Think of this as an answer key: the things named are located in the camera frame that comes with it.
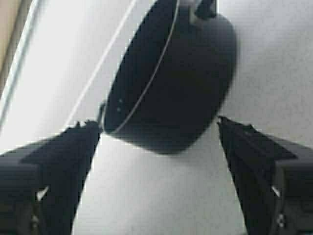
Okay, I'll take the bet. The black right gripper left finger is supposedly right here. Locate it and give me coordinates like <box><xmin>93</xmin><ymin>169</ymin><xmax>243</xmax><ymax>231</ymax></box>
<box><xmin>0</xmin><ymin>120</ymin><xmax>101</xmax><ymax>235</ymax></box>

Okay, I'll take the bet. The white charging cable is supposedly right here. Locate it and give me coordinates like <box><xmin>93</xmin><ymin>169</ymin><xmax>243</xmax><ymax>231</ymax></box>
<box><xmin>64</xmin><ymin>0</ymin><xmax>140</xmax><ymax>129</ymax></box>

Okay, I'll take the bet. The black two-handled cooking pot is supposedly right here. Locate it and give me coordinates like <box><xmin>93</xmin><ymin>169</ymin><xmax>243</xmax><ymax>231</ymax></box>
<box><xmin>102</xmin><ymin>0</ymin><xmax>238</xmax><ymax>155</ymax></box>

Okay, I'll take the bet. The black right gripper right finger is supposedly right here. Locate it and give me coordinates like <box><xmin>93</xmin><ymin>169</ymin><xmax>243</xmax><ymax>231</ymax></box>
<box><xmin>217</xmin><ymin>116</ymin><xmax>313</xmax><ymax>235</ymax></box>

